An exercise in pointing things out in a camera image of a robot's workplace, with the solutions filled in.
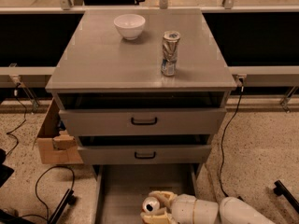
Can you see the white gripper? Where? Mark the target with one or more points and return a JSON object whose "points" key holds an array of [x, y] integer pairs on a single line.
{"points": [[183, 208]]}

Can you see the red coke can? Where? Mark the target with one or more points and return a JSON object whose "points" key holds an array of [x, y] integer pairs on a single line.
{"points": [[151, 205]]}

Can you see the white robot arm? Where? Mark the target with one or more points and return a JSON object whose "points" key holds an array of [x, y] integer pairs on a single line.
{"points": [[166, 207]]}

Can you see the grey open bottom drawer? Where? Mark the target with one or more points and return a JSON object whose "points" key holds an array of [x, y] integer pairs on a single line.
{"points": [[121, 189]]}

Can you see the grey middle drawer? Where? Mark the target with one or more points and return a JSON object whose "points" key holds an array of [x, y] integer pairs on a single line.
{"points": [[125, 154]]}

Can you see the grey top drawer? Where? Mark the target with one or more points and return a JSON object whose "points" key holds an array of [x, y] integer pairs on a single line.
{"points": [[117, 122]]}

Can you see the grey drawer cabinet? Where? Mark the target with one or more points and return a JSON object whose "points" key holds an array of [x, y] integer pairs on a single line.
{"points": [[101, 70]]}

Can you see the silver blue tall can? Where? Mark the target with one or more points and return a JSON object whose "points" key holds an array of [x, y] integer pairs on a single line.
{"points": [[170, 52]]}

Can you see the black stand leg left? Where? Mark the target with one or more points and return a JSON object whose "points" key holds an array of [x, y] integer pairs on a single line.
{"points": [[68, 199]]}

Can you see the black stand leg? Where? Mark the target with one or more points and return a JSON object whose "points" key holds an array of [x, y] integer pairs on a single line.
{"points": [[68, 199], [281, 190]]}

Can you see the black stand leg right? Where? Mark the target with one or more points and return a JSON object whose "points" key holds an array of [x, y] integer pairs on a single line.
{"points": [[281, 190]]}

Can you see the brown cardboard box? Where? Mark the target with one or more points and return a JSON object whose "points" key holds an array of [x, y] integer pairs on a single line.
{"points": [[54, 144]]}

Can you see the white ceramic bowl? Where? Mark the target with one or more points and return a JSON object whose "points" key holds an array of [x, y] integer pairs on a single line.
{"points": [[130, 26]]}

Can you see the black middle drawer handle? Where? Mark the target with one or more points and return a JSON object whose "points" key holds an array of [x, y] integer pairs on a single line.
{"points": [[145, 156]]}

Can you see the black drawer handle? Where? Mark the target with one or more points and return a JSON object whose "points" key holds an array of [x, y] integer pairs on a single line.
{"points": [[145, 156], [144, 122]]}

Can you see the black top drawer handle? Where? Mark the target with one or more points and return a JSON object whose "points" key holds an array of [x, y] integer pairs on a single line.
{"points": [[144, 122]]}

